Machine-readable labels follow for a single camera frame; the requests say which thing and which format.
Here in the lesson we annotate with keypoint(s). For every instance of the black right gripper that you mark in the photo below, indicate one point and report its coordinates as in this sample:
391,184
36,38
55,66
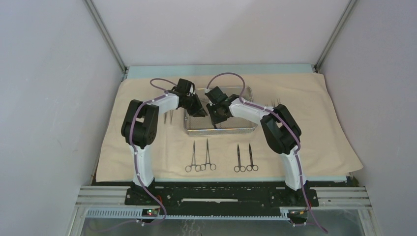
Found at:
215,120

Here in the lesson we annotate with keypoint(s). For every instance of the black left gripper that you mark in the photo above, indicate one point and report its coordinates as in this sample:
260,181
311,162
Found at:
198,110

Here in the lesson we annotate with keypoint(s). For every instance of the metal surgical instrument tray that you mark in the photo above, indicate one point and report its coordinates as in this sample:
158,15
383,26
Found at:
203,126

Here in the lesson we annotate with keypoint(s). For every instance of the thin metal needle tweezers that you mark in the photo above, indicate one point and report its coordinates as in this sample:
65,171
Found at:
275,102

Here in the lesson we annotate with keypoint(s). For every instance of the metal hemostat clamp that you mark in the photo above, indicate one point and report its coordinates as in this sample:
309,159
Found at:
208,164
193,165

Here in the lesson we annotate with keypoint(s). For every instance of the metal surgical scissors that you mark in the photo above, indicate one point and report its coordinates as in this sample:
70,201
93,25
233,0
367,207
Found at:
251,166

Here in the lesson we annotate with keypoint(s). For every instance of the beige cloth wrap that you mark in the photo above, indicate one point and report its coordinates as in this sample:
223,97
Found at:
325,151

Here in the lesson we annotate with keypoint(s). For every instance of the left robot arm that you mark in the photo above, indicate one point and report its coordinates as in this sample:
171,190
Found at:
139,127

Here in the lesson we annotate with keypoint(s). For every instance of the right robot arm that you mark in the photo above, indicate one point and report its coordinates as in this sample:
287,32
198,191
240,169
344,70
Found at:
280,129

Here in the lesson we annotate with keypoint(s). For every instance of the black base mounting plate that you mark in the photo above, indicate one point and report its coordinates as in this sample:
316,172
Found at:
273,193

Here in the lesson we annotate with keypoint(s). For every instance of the aluminium frame rail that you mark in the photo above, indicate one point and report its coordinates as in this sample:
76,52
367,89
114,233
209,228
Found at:
108,202

